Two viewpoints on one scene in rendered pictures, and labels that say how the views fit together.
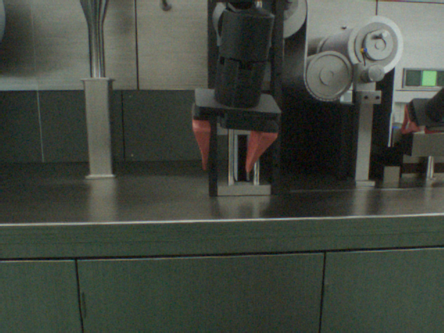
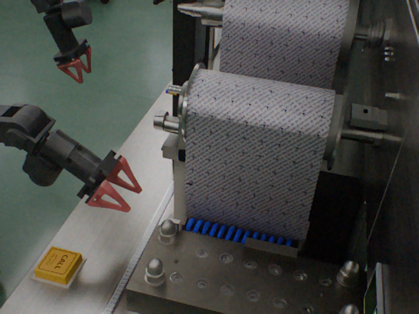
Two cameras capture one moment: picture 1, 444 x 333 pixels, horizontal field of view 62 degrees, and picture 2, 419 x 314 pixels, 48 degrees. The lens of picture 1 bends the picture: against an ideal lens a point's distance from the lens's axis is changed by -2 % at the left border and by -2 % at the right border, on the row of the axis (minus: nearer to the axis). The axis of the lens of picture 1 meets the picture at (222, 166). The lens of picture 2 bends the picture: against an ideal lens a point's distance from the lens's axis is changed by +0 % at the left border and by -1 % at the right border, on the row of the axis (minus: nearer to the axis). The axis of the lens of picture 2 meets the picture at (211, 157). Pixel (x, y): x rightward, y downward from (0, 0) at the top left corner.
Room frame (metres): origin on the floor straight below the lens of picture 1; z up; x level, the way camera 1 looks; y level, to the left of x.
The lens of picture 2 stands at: (1.24, -1.09, 1.67)
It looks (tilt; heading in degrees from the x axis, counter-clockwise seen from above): 36 degrees down; 106
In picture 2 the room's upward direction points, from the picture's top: 4 degrees clockwise
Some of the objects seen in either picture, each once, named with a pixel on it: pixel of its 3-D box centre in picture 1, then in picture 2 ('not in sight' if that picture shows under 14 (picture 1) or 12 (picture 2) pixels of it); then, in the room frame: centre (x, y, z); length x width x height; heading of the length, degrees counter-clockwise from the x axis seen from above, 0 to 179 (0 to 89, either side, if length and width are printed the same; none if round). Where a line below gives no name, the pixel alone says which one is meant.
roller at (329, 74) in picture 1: (313, 77); not in sight; (1.11, -0.26, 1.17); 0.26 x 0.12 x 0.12; 4
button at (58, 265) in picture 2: not in sight; (58, 265); (0.77, -0.57, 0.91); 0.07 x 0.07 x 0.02; 4
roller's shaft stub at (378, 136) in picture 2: not in sight; (359, 132); (1.28, -0.37, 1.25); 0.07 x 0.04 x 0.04; 4
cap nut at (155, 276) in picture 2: not in sight; (154, 269); (1.01, -0.61, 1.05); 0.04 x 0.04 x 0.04
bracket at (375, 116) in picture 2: not in sight; (368, 116); (1.29, -0.37, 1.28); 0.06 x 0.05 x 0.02; 4
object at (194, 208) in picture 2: (370, 125); (244, 226); (1.12, -0.44, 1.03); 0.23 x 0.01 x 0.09; 4
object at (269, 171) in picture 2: (374, 78); (249, 169); (1.11, -0.44, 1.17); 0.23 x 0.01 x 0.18; 4
